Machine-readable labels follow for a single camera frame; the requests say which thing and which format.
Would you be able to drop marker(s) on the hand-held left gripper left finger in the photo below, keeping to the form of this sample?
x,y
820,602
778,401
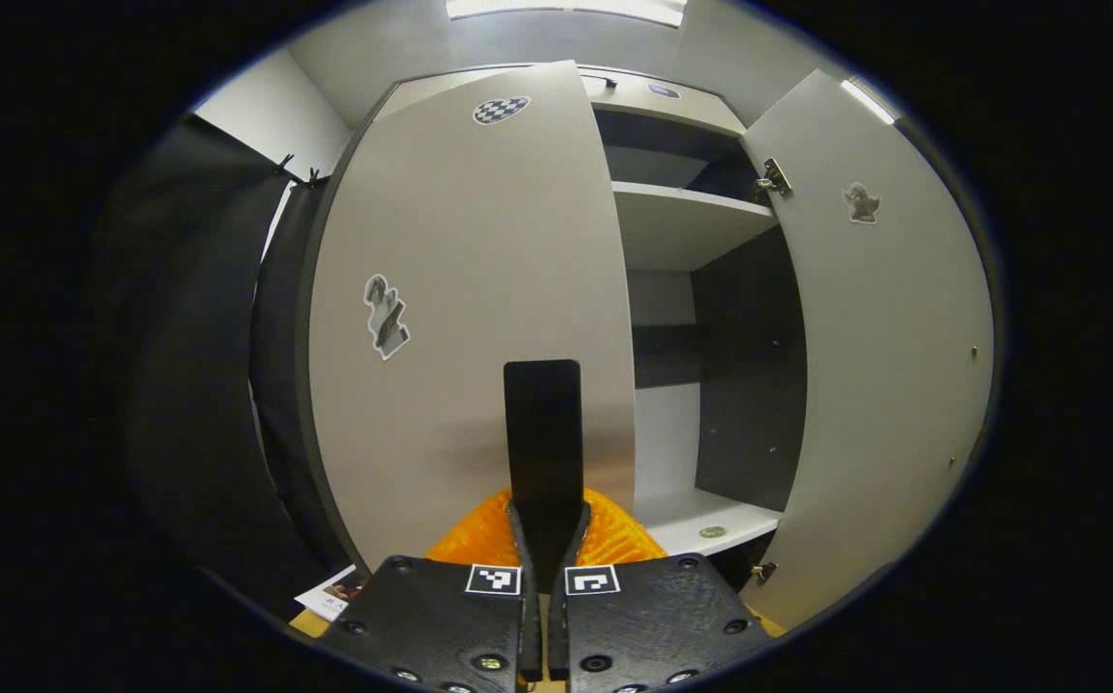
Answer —
x,y
530,626

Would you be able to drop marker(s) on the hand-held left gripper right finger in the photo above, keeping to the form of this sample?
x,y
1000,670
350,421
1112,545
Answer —
x,y
557,630

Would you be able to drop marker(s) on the grey double-door shoe cabinet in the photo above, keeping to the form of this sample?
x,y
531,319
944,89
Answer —
x,y
749,385

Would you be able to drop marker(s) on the grey cabinet door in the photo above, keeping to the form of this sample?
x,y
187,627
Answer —
x,y
893,385
460,241

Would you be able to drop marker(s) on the white cabinet shelf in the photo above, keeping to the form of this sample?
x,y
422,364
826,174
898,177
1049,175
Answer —
x,y
682,226
691,520

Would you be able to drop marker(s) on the metal door hinge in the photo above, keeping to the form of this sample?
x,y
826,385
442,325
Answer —
x,y
774,179
763,573

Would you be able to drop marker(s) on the printed paper sheet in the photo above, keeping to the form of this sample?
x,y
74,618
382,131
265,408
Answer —
x,y
330,597

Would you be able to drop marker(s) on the black backdrop cloth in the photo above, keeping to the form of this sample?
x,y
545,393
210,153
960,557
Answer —
x,y
191,385

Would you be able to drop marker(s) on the small ceiling light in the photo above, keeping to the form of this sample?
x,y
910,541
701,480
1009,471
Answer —
x,y
869,101

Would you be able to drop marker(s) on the long ceiling light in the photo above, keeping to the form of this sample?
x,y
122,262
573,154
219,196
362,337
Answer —
x,y
566,8

